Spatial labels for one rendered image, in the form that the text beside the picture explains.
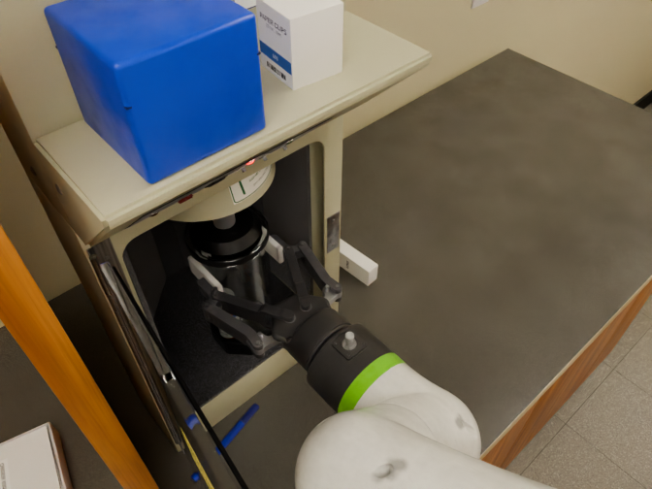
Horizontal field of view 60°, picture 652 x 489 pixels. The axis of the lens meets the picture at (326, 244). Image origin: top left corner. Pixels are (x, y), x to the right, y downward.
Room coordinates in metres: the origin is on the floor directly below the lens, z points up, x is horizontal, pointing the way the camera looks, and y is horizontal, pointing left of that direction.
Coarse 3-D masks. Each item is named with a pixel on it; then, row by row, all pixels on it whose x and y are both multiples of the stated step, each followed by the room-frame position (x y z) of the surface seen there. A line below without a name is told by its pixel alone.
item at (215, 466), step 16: (112, 272) 0.31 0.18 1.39; (112, 288) 0.30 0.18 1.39; (128, 304) 0.28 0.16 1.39; (128, 320) 0.27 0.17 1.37; (144, 336) 0.25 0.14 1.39; (144, 352) 0.26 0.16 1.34; (160, 368) 0.22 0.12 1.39; (160, 384) 0.24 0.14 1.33; (176, 384) 0.21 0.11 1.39; (176, 400) 0.19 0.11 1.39; (176, 416) 0.22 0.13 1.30; (192, 416) 0.18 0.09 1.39; (176, 432) 0.30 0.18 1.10; (192, 432) 0.17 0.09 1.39; (192, 448) 0.20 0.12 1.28; (208, 448) 0.16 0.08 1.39; (192, 464) 0.27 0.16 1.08; (208, 464) 0.15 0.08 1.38; (224, 480) 0.14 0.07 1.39
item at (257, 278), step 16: (256, 240) 0.49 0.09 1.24; (192, 256) 0.47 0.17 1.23; (208, 256) 0.46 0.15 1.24; (224, 256) 0.46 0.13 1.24; (240, 256) 0.46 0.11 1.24; (256, 256) 0.48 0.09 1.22; (224, 272) 0.46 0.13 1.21; (240, 272) 0.47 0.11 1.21; (256, 272) 0.48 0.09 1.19; (224, 288) 0.46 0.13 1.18; (240, 288) 0.46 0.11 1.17; (256, 288) 0.48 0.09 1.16; (224, 336) 0.47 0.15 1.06
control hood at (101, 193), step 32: (352, 32) 0.50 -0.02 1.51; (384, 32) 0.50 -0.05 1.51; (352, 64) 0.45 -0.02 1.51; (384, 64) 0.45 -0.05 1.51; (416, 64) 0.45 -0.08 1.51; (288, 96) 0.40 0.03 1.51; (320, 96) 0.40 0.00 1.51; (352, 96) 0.40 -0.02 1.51; (64, 128) 0.35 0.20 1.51; (288, 128) 0.36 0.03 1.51; (64, 160) 0.31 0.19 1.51; (96, 160) 0.31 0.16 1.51; (224, 160) 0.32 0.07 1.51; (64, 192) 0.31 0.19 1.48; (96, 192) 0.28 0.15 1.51; (128, 192) 0.28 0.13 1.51; (160, 192) 0.28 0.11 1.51; (96, 224) 0.27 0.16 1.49; (128, 224) 0.31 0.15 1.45
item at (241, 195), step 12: (264, 168) 0.52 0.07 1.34; (240, 180) 0.48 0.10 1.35; (252, 180) 0.49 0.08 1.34; (264, 180) 0.50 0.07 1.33; (228, 192) 0.47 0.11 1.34; (240, 192) 0.47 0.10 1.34; (252, 192) 0.48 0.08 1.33; (264, 192) 0.49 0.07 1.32; (204, 204) 0.46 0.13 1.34; (216, 204) 0.46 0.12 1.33; (228, 204) 0.46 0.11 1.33; (240, 204) 0.47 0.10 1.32; (180, 216) 0.45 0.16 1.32; (192, 216) 0.45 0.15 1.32; (204, 216) 0.45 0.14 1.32; (216, 216) 0.45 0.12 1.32
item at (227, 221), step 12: (228, 216) 0.50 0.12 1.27; (240, 216) 0.52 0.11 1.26; (252, 216) 0.52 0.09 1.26; (192, 228) 0.50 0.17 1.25; (204, 228) 0.50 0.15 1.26; (216, 228) 0.50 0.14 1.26; (228, 228) 0.50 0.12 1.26; (240, 228) 0.50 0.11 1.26; (252, 228) 0.50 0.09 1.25; (192, 240) 0.49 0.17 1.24; (204, 240) 0.48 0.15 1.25; (216, 240) 0.48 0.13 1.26; (228, 240) 0.48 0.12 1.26; (240, 240) 0.48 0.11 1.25; (252, 240) 0.49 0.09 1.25; (216, 252) 0.46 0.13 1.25; (228, 252) 0.47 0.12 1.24
